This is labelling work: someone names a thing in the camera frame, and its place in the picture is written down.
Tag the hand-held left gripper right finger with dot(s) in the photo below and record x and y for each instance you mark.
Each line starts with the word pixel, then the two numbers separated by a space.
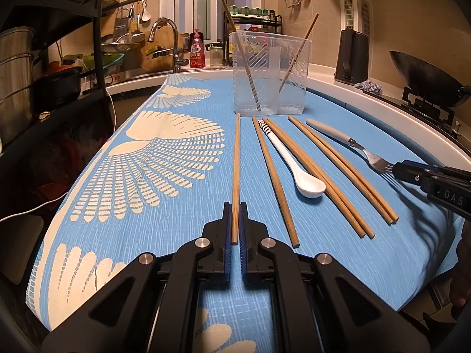
pixel 243 235

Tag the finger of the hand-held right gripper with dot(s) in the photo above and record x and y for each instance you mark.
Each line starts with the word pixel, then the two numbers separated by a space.
pixel 408 174
pixel 449 173

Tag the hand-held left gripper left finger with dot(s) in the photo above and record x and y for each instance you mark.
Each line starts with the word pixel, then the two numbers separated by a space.
pixel 227 235

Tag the wooden chopstick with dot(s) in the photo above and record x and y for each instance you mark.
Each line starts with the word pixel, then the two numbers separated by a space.
pixel 352 213
pixel 311 29
pixel 236 154
pixel 274 180
pixel 344 176
pixel 230 18
pixel 353 176
pixel 342 213

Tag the clear plastic utensil holder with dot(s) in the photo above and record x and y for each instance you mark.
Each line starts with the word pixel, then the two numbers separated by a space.
pixel 294 81

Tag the black gas stove grate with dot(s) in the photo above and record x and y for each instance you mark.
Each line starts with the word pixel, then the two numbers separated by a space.
pixel 441 112

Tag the grey dish rag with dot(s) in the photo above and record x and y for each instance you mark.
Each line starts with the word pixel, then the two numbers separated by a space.
pixel 369 86

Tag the dark metal wok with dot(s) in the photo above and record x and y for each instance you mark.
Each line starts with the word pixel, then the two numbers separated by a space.
pixel 427 77

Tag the blue patterned tablecloth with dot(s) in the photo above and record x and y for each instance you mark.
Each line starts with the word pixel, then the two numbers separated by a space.
pixel 349 264

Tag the black electric kettle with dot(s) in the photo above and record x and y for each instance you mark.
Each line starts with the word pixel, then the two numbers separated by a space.
pixel 351 59

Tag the glass jar with green lid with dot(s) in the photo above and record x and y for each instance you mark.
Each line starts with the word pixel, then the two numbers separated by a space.
pixel 217 57

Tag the red dish soap bottle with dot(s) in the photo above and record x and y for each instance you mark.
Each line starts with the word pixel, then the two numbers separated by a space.
pixel 197 51

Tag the chrome kitchen faucet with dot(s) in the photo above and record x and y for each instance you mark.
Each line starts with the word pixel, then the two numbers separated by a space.
pixel 176 51

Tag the wooden cutting board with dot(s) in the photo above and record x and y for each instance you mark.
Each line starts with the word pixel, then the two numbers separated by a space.
pixel 165 44

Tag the black spice rack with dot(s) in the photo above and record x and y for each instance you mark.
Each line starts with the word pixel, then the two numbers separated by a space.
pixel 276 22

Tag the green plastic basin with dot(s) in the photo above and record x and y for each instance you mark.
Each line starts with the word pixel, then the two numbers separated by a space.
pixel 106 60

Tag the steel colander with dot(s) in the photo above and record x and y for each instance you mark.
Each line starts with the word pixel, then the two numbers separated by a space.
pixel 121 46

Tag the row of green-lidded jars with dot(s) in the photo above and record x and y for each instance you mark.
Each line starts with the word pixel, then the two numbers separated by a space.
pixel 246 10

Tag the black metal shelf rack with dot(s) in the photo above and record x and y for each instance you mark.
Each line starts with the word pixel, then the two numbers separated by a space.
pixel 98 44

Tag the hanging white spoon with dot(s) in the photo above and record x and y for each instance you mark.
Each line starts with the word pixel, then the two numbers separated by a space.
pixel 146 14

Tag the metal grater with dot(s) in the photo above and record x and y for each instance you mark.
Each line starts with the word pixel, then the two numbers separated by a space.
pixel 120 25

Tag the large steel pot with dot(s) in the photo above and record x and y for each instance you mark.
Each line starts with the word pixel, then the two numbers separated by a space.
pixel 14 81

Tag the white wall vent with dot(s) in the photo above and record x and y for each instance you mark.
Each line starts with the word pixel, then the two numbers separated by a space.
pixel 349 11

